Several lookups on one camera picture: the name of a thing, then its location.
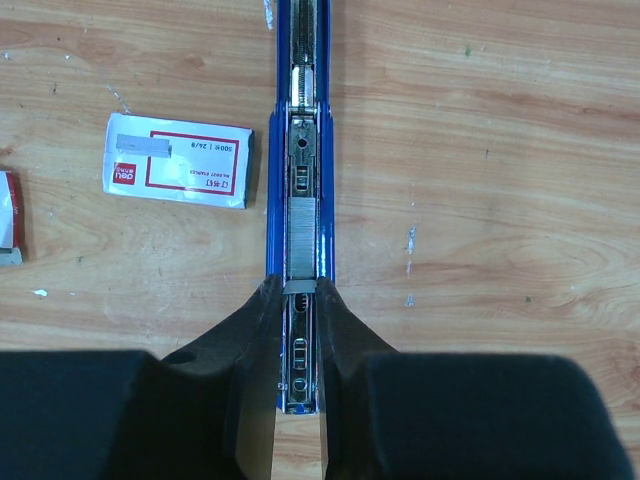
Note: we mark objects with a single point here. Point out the red staple box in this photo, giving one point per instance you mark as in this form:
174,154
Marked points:
180,161

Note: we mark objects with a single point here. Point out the silver staple strips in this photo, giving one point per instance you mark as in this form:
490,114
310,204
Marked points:
11,227

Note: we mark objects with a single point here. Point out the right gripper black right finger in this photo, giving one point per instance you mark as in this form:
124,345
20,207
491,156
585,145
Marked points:
394,415

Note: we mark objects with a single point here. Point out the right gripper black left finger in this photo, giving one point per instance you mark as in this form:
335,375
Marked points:
205,411

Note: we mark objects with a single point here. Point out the silver staple strip piece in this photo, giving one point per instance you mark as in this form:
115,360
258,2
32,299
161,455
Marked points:
301,245

